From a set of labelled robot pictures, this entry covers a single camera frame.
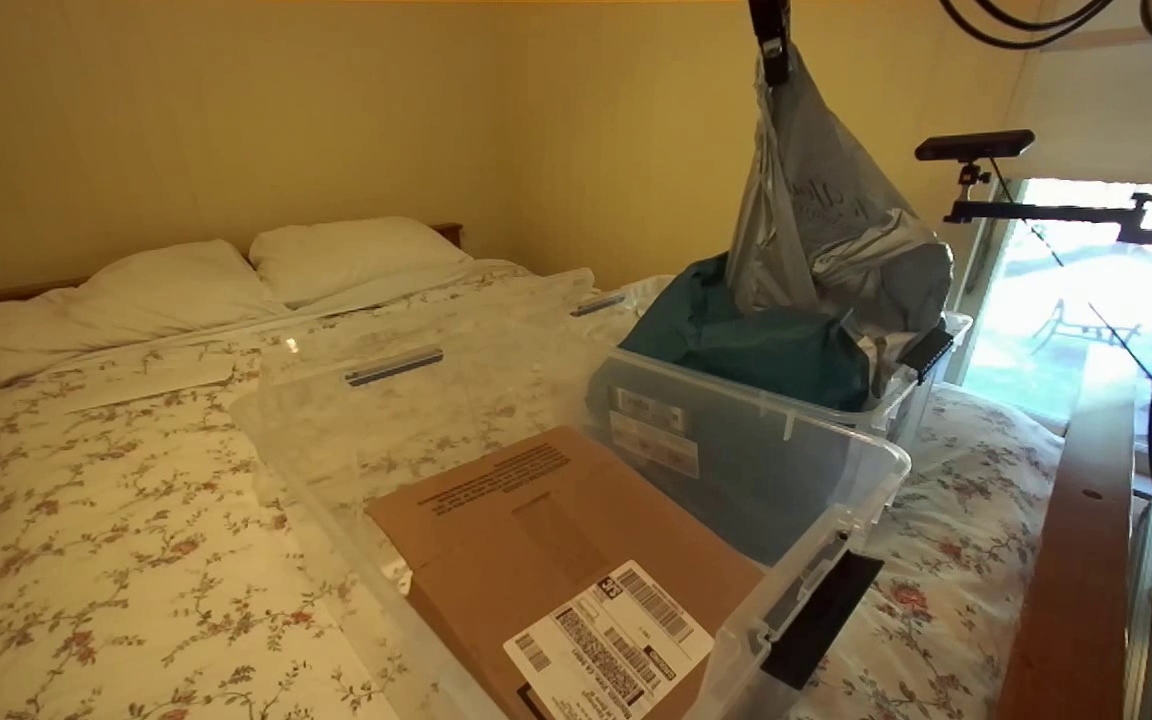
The clear tote with clothes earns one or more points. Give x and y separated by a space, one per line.
756 464

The left white pillow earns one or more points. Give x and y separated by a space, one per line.
136 297

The clear tote with cardboard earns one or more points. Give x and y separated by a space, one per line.
763 661

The dark green cloth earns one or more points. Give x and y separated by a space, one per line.
802 354

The grey plastic shopping bag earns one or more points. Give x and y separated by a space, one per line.
823 230

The clear plastic tote lid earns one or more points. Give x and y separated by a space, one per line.
422 381

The wooden bed footboard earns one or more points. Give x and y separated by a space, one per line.
1071 647

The white pillow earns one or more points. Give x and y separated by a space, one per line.
136 297
315 261

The floral bed cover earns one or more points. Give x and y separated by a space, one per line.
148 570

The black camera on stand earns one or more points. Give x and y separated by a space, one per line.
973 151

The right white pillow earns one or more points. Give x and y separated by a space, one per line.
315 261

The brown cardboard box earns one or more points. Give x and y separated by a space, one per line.
564 580

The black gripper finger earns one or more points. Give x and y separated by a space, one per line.
771 34

